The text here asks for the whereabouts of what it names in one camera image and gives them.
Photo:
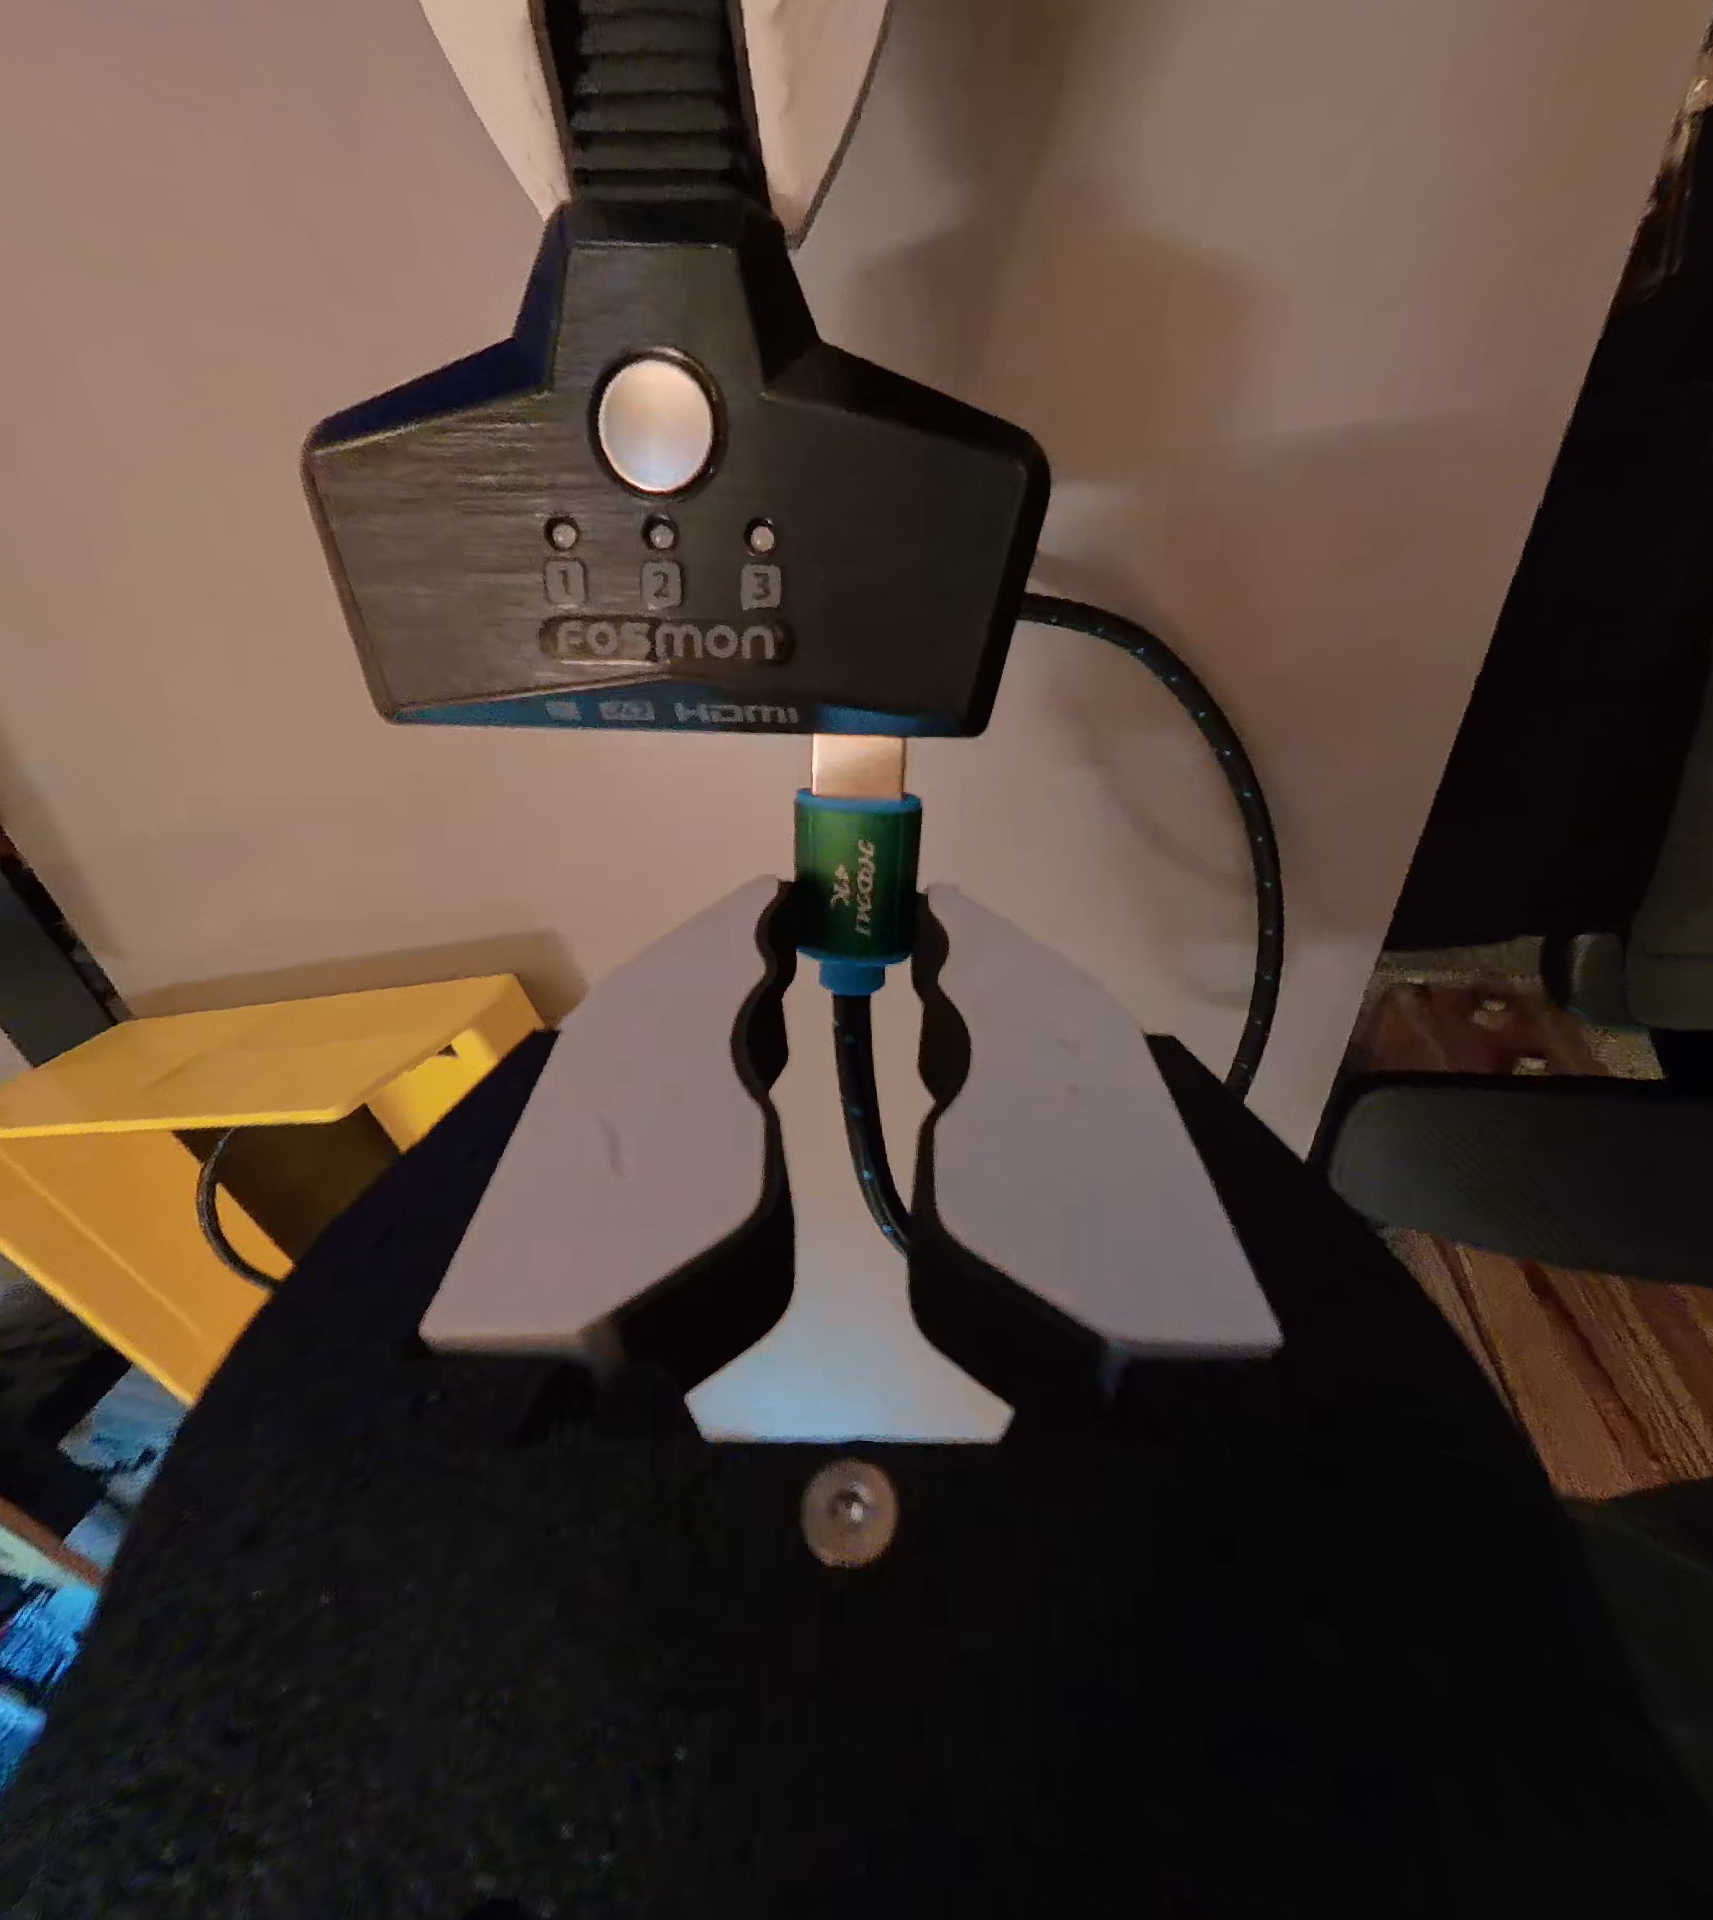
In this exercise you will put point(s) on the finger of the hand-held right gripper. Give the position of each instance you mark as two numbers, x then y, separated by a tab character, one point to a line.
505	74
819	90

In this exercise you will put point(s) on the black office chair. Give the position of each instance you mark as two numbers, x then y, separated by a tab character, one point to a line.
1545	1185

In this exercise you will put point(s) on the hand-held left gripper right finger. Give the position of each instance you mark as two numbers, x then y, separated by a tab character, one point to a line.
1097	1154

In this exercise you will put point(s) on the black video switch box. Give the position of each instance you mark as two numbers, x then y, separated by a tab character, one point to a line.
467	554

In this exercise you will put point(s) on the yellow plastic stand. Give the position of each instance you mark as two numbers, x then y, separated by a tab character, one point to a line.
196	1065

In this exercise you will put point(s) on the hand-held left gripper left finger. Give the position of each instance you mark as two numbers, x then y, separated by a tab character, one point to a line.
602	1141

